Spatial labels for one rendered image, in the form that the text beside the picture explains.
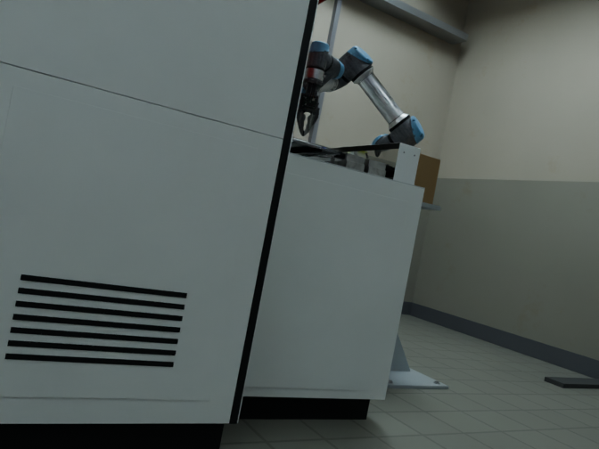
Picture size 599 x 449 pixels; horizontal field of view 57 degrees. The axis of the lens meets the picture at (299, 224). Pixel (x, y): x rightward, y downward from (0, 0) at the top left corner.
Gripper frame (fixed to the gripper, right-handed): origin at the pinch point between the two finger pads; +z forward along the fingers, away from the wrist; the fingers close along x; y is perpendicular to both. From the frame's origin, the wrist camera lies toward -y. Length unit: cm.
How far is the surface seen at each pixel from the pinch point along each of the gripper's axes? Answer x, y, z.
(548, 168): 172, -206, -42
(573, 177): 184, -188, -36
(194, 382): -9, 81, 79
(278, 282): 5, 50, 54
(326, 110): -2, -231, -62
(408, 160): 39.5, 22.1, 6.7
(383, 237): 35, 32, 35
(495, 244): 152, -234, 20
